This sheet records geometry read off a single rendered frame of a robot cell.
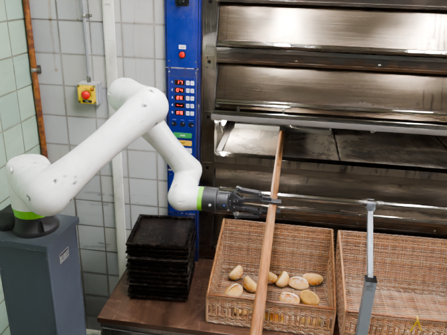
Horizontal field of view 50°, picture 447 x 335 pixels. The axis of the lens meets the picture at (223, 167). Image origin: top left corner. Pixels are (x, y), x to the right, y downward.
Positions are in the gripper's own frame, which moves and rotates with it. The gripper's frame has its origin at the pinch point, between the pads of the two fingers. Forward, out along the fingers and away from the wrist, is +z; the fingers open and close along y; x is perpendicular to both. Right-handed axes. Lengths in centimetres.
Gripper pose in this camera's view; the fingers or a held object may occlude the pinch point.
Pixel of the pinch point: (271, 205)
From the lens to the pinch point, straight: 180.0
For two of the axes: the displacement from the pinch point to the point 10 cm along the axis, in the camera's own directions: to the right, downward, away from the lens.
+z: 9.9, 0.9, -1.3
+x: -1.5, 3.6, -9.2
